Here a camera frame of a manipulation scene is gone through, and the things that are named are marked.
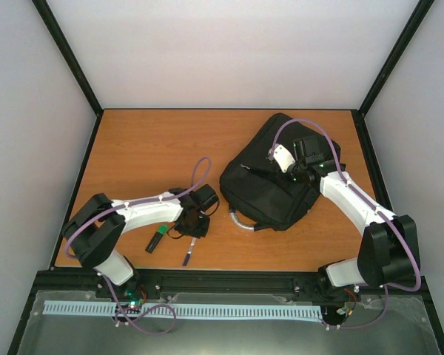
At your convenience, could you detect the blue white marker pen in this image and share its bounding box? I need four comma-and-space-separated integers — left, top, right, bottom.
182, 237, 198, 267

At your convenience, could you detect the black student backpack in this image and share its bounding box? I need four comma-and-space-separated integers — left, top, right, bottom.
219, 113, 341, 231

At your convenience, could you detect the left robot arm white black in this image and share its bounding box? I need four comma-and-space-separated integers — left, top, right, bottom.
61, 184, 220, 298

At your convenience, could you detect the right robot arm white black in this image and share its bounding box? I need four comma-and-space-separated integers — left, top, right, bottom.
273, 136, 421, 291

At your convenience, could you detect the green black highlighter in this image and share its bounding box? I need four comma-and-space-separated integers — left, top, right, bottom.
145, 224, 169, 254

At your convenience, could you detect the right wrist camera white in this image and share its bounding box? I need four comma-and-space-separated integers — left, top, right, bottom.
269, 143, 295, 173

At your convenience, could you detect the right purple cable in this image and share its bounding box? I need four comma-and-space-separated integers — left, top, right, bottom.
269, 118, 423, 331

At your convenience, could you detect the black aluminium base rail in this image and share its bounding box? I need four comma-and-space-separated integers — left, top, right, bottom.
33, 268, 430, 308

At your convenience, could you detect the light blue cable duct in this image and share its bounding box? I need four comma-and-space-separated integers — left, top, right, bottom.
42, 300, 322, 322

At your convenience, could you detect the right black frame post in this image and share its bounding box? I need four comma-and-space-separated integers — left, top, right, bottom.
357, 0, 436, 116

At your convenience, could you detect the black frame post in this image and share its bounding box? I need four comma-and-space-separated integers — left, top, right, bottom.
31, 0, 104, 116
357, 0, 436, 116

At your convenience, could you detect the left black frame post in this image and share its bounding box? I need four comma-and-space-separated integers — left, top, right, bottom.
31, 0, 104, 116

